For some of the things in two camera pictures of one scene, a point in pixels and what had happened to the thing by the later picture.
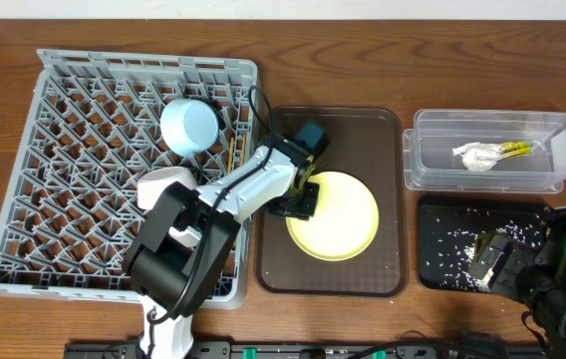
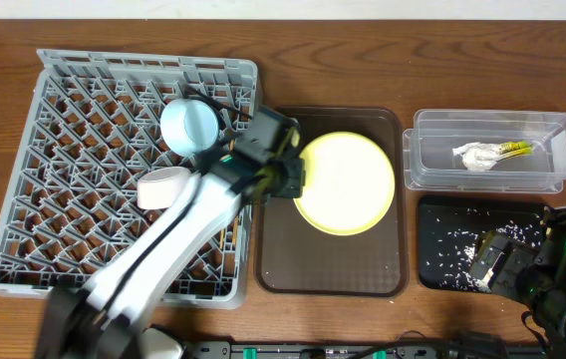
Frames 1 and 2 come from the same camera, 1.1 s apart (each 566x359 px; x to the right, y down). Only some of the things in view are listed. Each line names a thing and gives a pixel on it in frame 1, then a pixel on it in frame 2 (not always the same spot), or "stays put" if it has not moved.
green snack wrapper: [513, 149] stays put
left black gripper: [307, 210] -> [296, 183]
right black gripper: [515, 257] stays put
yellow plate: [345, 220] -> [349, 182]
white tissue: [477, 156] stays put
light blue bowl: [188, 126] stays put
